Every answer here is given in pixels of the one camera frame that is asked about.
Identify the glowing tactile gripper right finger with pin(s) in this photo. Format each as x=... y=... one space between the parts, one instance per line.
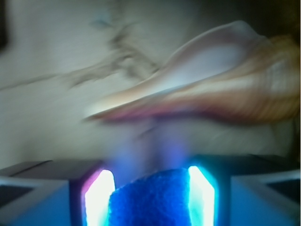
x=244 y=190

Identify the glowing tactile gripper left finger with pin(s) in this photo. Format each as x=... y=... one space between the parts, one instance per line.
x=55 y=193

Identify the blue round sponge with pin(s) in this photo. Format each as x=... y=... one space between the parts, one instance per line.
x=160 y=199

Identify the orange conch seashell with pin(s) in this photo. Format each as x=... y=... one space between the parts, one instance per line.
x=229 y=72

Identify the crumpled brown paper bag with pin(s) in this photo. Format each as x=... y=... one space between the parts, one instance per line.
x=62 y=56

